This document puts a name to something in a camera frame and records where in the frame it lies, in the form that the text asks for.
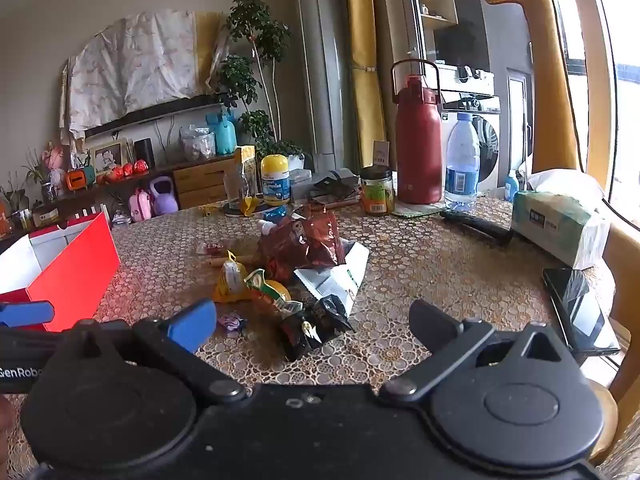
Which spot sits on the purple kettlebell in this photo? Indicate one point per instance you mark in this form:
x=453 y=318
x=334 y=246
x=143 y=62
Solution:
x=163 y=200

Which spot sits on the red cardboard box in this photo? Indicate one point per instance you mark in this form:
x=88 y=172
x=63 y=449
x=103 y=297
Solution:
x=75 y=270

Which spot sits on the grey standing air conditioner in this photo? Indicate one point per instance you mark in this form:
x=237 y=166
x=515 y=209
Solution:
x=320 y=60

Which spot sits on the plant in striped vase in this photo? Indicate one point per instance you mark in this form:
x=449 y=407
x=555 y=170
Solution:
x=45 y=185

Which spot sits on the clear plastic water bottle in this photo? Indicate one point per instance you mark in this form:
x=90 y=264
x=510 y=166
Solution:
x=462 y=170

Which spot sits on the yellow giraffe toy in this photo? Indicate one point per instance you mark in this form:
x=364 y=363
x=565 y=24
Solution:
x=545 y=85

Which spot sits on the white plant pot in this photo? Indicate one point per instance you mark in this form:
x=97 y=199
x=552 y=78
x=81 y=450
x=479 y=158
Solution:
x=296 y=161

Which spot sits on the green tissue pack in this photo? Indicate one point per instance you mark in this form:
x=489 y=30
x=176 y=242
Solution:
x=550 y=220

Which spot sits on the black speaker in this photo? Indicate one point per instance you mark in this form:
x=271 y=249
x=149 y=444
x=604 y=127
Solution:
x=144 y=151

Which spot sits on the flat black packet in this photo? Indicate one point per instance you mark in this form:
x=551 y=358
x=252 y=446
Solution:
x=335 y=185

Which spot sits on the pink plush toy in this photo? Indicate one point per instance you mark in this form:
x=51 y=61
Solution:
x=55 y=157

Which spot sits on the red apple ornament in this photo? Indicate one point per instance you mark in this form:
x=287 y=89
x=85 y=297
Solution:
x=128 y=169
x=115 y=174
x=141 y=165
x=102 y=178

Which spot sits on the green indoor tree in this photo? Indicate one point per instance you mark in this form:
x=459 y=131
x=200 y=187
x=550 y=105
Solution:
x=255 y=25

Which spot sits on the white paper tag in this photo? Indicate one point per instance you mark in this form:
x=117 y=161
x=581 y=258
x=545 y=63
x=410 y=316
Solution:
x=381 y=152

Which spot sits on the clear glass cup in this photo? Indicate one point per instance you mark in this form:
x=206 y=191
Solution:
x=232 y=190

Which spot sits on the orange box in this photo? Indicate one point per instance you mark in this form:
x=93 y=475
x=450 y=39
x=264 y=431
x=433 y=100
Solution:
x=80 y=179

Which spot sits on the brown cookie bag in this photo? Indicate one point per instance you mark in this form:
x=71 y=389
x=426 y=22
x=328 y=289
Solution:
x=300 y=242

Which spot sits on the white spout pouch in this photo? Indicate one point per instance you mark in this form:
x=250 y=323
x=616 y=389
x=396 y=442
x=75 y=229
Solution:
x=272 y=224

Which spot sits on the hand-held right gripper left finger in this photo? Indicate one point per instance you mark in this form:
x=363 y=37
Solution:
x=192 y=325

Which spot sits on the white snack bag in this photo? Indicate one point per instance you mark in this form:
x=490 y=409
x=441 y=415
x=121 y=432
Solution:
x=340 y=275

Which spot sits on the wooden chair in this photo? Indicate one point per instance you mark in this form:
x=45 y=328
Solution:
x=625 y=260

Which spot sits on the teal spray bottle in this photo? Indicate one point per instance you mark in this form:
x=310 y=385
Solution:
x=224 y=135

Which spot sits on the red thermos bottle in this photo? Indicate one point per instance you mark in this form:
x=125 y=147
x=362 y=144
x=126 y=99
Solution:
x=417 y=145

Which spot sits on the stack of books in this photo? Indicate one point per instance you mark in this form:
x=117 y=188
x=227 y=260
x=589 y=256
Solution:
x=305 y=187

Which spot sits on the blue detergent bottle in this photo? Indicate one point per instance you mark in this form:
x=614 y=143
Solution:
x=511 y=186

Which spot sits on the wooden television cabinet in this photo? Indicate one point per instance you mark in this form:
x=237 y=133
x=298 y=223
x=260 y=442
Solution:
x=200 y=180

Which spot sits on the small red packet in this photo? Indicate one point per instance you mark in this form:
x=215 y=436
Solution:
x=210 y=248

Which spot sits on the glass jar with black lid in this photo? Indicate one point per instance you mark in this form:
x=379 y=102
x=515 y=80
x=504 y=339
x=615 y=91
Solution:
x=377 y=192

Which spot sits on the photo frame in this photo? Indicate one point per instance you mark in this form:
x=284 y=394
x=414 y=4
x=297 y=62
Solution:
x=107 y=156

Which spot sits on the yellow curtain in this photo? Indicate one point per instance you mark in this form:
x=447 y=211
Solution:
x=362 y=60

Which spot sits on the black snack packet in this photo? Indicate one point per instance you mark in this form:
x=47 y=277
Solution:
x=310 y=327

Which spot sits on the small purple candy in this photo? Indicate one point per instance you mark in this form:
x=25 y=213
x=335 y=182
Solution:
x=231 y=321

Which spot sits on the green cloth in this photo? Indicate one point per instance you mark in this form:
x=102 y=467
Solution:
x=415 y=211

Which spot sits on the black smartphone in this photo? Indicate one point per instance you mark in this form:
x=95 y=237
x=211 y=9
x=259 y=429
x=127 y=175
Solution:
x=580 y=310

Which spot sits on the small cardboard box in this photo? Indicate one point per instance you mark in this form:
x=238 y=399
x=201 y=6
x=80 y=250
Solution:
x=46 y=216

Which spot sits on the white bottle with yellow lid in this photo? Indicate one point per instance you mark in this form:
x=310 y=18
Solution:
x=275 y=180

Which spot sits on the black television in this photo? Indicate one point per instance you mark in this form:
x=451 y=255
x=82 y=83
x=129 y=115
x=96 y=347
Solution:
x=150 y=111

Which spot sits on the floral cloth cover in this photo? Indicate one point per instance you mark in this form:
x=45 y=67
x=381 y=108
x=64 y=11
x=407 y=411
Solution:
x=135 y=65

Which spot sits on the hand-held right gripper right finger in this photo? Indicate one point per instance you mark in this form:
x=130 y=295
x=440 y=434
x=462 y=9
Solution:
x=432 y=322

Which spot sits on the yellow red snack packet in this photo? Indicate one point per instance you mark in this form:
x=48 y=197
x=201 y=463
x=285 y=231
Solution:
x=275 y=292

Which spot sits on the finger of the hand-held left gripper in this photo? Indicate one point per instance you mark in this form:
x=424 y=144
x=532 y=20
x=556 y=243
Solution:
x=25 y=313

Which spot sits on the white router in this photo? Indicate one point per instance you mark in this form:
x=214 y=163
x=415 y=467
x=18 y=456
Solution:
x=87 y=211

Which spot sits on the stack of magazines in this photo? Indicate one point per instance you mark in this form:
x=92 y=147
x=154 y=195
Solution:
x=120 y=217

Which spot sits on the yellow plastic toy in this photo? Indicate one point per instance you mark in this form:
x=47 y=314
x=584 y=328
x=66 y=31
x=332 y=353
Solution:
x=208 y=208

